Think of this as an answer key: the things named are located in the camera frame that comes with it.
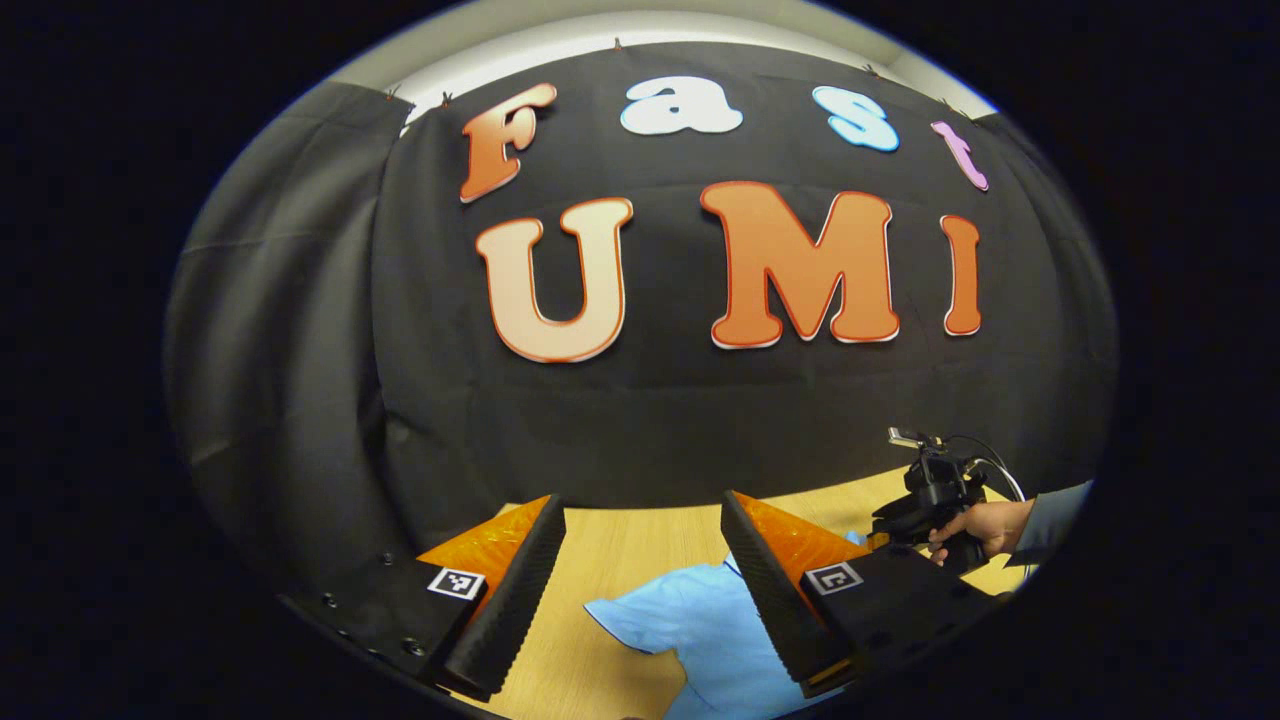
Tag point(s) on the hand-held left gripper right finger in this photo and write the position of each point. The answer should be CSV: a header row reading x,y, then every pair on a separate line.
x,y
770,600

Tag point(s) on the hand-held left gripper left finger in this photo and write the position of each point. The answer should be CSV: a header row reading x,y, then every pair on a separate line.
x,y
515,600

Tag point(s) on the light blue T-shirt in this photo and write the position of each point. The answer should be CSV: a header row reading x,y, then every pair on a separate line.
x,y
700,620

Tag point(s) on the black backdrop cloth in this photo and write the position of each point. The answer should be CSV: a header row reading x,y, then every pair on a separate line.
x,y
650,420

